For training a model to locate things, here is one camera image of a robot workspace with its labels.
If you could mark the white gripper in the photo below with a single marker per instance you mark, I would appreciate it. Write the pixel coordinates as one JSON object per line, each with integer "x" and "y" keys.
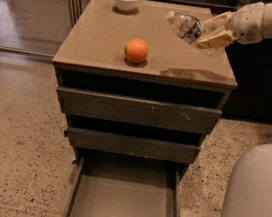
{"x": 248, "y": 25}

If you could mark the clear plastic water bottle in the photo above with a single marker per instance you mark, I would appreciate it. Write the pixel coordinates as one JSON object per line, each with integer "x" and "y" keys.
{"x": 192, "y": 31}

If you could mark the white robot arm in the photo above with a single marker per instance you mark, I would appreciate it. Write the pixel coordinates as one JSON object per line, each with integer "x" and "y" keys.
{"x": 249, "y": 191}

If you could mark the grey drawer cabinet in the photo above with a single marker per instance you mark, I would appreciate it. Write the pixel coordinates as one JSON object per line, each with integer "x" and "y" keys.
{"x": 93, "y": 58}

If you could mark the grey top drawer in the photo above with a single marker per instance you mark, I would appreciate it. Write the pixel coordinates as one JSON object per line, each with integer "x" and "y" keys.
{"x": 137, "y": 111}

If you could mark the grey middle drawer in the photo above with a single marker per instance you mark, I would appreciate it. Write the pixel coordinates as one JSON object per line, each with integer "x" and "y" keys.
{"x": 130, "y": 145}

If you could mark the grey open bottom drawer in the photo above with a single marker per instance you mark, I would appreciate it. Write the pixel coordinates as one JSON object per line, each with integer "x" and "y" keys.
{"x": 123, "y": 187}

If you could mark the orange fruit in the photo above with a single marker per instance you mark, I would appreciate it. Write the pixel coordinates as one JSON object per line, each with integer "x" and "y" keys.
{"x": 136, "y": 50}

